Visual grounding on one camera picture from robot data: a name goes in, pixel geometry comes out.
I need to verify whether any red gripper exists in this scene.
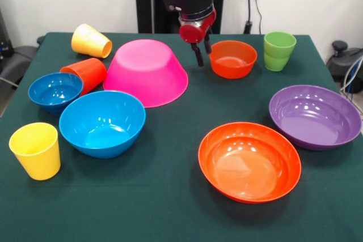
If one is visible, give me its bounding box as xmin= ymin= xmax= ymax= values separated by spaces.
xmin=178 ymin=11 xmax=217 ymax=68

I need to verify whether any small orange bowl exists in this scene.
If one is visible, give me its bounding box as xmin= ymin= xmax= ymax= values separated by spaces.
xmin=209 ymin=40 xmax=258 ymax=79

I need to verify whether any pink plastic bowl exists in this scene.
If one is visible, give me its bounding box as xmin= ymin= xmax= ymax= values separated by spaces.
xmin=102 ymin=39 xmax=189 ymax=109

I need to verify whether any red-orange plastic cup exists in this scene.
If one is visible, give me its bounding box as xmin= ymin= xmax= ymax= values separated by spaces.
xmin=59 ymin=57 xmax=108 ymax=96

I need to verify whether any golden yellow plastic cup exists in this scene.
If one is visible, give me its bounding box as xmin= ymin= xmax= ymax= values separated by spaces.
xmin=70 ymin=23 xmax=113 ymax=59

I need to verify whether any green plastic cup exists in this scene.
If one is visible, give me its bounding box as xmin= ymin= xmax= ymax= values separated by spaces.
xmin=263 ymin=31 xmax=297 ymax=72

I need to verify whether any large shallow orange bowl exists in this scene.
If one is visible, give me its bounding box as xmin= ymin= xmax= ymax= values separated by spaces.
xmin=197 ymin=122 xmax=302 ymax=205

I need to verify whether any light blue plastic bowl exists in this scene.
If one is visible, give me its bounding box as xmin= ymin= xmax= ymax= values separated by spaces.
xmin=58 ymin=90 xmax=147 ymax=160

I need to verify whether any purple plastic bowl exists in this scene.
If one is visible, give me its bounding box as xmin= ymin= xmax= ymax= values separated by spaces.
xmin=268 ymin=84 xmax=362 ymax=151

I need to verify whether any small dark blue bowl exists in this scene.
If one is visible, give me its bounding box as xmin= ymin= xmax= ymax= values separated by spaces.
xmin=28 ymin=72 xmax=84 ymax=114

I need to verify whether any dark green tablecloth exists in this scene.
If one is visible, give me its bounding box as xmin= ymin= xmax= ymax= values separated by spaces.
xmin=0 ymin=31 xmax=363 ymax=242

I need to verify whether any lemon yellow plastic cup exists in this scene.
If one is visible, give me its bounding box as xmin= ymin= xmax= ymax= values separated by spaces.
xmin=9 ymin=122 xmax=61 ymax=181

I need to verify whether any black hanging cable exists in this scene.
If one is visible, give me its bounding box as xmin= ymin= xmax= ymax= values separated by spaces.
xmin=243 ymin=0 xmax=263 ymax=35

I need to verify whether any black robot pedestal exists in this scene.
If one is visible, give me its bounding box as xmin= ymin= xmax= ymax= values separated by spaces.
xmin=130 ymin=0 xmax=229 ymax=35

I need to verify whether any tangle of floor cables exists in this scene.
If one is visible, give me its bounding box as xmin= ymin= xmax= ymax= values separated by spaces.
xmin=339 ymin=56 xmax=363 ymax=97

